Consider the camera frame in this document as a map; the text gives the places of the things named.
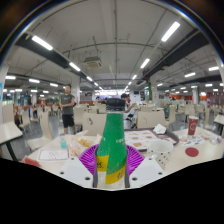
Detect ceiling air conditioner unit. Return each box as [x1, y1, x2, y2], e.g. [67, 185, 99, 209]
[83, 55, 103, 69]

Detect flat round red coaster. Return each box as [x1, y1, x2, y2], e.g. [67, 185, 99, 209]
[184, 147, 200, 158]

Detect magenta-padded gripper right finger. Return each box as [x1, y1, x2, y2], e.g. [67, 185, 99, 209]
[125, 144, 167, 189]

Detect clear plastic bag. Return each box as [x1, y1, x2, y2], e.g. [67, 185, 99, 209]
[208, 134, 224, 145]

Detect crumpled food wrapper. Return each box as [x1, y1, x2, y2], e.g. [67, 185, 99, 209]
[69, 134, 101, 158]

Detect white napkin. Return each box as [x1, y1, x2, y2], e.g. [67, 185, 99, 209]
[153, 123, 168, 135]

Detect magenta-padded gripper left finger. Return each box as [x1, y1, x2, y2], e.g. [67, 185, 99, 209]
[57, 143, 101, 190]

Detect white dotted cup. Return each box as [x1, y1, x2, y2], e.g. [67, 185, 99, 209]
[148, 138, 175, 169]

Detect red paper cup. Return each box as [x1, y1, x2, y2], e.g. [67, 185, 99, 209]
[187, 115, 200, 136]

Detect green drink bottle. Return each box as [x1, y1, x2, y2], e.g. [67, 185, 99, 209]
[92, 98, 130, 190]

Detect ceiling lights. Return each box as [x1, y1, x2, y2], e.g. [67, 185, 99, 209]
[4, 21, 221, 94]

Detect small teal bottle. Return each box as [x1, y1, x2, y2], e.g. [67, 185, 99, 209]
[59, 133, 68, 150]

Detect beige square table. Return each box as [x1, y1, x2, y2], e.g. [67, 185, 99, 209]
[0, 121, 24, 161]
[213, 114, 224, 134]

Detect beige chairs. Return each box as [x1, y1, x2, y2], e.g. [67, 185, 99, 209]
[1, 101, 224, 151]

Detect person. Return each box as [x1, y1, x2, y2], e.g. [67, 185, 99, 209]
[120, 93, 137, 129]
[58, 83, 77, 135]

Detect white printed paper sheet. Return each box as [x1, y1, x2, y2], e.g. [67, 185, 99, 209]
[37, 148, 70, 162]

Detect printed flyers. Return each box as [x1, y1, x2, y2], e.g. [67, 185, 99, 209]
[178, 134, 208, 147]

